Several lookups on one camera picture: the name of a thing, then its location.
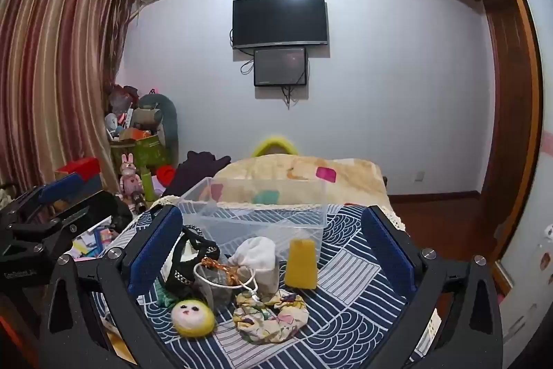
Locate navy wave-patterned cloth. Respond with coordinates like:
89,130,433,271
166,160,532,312
91,200,441,369

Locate red striped curtain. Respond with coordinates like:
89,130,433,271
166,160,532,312
0,0,139,197

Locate white drawstring pouch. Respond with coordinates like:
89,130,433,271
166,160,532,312
227,236,281,296

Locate pile of plastic bags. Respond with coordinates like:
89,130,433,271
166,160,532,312
108,84,141,114

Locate green cardboard box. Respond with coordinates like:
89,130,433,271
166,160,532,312
110,133,169,171

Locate black mesh bag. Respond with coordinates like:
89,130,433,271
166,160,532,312
160,224,221,303

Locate large wall television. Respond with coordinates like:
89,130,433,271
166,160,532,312
232,0,328,50

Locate yellow fuzzy plush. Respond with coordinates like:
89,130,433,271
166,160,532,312
253,134,303,158

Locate green knitted cloth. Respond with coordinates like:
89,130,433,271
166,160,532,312
153,280,178,309

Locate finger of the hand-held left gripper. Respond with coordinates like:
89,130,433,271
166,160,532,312
9,193,134,244
0,172,85,218

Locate white door with stickers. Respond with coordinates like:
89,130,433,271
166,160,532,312
497,0,553,365

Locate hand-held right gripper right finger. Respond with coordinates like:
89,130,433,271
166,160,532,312
360,205,504,369

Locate black hanging monitor cable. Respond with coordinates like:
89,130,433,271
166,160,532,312
282,86,300,109

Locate dark purple cloth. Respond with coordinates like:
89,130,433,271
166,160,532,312
162,150,232,199

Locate clear plastic storage box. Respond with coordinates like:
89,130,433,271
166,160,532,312
178,177,328,261

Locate floral fabric pouch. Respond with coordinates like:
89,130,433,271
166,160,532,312
232,289,308,344

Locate sheer pouch with orange cord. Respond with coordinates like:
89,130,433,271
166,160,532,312
193,258,260,309

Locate small wall monitor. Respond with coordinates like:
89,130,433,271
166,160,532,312
253,47,308,88

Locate scattered papers and booklets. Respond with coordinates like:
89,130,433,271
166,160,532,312
71,222,115,259

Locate beige patchwork blanket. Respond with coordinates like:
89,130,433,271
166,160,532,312
214,155,388,207

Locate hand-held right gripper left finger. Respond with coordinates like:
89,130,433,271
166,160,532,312
41,205,204,369

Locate pink rabbit toy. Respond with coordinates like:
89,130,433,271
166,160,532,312
119,153,143,194

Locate red box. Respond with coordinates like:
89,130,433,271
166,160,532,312
56,156,101,182

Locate yellow felt face ball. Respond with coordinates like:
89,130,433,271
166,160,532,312
170,299,215,338

